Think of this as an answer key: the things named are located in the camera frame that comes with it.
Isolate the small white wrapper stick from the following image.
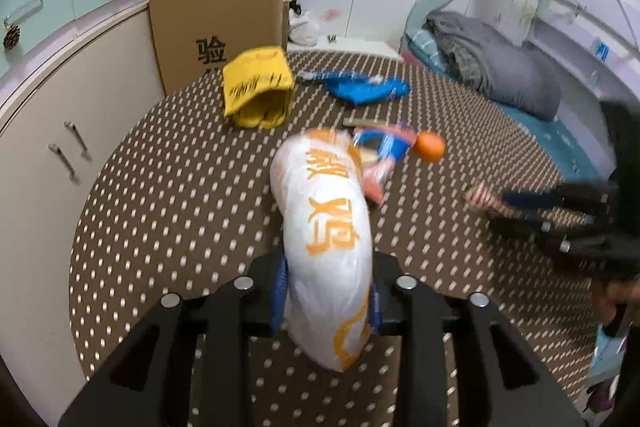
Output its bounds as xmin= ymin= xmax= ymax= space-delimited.
xmin=464 ymin=183 xmax=510 ymax=213

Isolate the small orange fruit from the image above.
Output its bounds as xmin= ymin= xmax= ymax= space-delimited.
xmin=412 ymin=131 xmax=446 ymax=162

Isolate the person's right hand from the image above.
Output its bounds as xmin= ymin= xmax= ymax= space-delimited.
xmin=590 ymin=279 xmax=640 ymax=326

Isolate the yellow crumpled bag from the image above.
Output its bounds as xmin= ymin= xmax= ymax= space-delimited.
xmin=222 ymin=46 xmax=295 ymax=129

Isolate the red blue snack wrapper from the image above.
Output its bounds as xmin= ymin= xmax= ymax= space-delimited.
xmin=348 ymin=119 xmax=418 ymax=207

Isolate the beige cabinet with handles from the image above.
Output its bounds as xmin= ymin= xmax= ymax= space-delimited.
xmin=1 ymin=0 xmax=163 ymax=425

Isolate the white plastic bag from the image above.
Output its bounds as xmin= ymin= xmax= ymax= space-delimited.
xmin=288 ymin=10 xmax=320 ymax=48

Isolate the brown cardboard box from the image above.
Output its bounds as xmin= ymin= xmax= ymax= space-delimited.
xmin=149 ymin=0 xmax=285 ymax=95

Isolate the teal quilted bed mattress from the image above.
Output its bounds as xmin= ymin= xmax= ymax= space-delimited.
xmin=400 ymin=28 xmax=615 ymax=179

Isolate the red white storage bench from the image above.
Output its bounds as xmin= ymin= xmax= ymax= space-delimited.
xmin=288 ymin=35 xmax=402 ymax=61

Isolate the white orange snack bag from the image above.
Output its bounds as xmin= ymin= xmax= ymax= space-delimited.
xmin=270 ymin=128 xmax=373 ymax=372

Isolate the grey folded quilt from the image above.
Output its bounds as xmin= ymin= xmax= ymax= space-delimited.
xmin=424 ymin=11 xmax=561 ymax=121

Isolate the brown patterned tablecloth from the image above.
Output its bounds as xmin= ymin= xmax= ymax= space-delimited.
xmin=68 ymin=50 xmax=601 ymax=427

